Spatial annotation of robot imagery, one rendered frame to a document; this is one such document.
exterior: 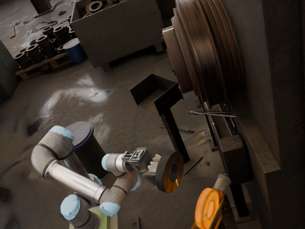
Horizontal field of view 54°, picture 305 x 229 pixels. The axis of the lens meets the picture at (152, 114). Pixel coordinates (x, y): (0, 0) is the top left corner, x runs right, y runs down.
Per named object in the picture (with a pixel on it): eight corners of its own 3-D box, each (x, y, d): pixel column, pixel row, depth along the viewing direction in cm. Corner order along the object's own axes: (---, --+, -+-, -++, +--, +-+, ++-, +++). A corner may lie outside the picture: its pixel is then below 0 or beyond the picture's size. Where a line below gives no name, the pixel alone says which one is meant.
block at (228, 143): (249, 167, 141) (241, 131, 127) (255, 181, 135) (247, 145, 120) (227, 173, 143) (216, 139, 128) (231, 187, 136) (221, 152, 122)
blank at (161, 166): (179, 142, 110) (172, 141, 112) (159, 172, 100) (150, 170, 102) (187, 172, 118) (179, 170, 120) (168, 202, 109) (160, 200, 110)
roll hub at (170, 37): (186, 69, 145) (169, 15, 128) (198, 103, 123) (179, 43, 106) (175, 72, 145) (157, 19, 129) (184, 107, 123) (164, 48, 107)
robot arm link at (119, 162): (123, 175, 125) (133, 160, 129) (130, 176, 122) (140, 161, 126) (112, 163, 122) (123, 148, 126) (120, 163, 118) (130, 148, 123)
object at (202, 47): (207, 68, 156) (183, -22, 128) (233, 127, 119) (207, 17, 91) (195, 72, 157) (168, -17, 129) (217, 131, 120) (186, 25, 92)
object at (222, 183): (232, 186, 128) (230, 176, 125) (224, 202, 123) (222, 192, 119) (218, 182, 132) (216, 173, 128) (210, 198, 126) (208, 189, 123)
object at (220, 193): (227, 208, 124) (223, 191, 118) (226, 209, 124) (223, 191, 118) (210, 203, 128) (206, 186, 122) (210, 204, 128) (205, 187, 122)
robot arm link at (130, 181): (121, 197, 134) (106, 182, 130) (133, 177, 141) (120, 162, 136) (133, 199, 129) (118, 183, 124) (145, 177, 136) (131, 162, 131)
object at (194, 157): (180, 143, 247) (152, 72, 204) (204, 157, 228) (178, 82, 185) (163, 160, 241) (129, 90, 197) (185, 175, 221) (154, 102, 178)
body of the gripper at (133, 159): (138, 162, 109) (117, 161, 118) (150, 177, 113) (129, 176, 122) (148, 146, 114) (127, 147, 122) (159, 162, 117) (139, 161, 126)
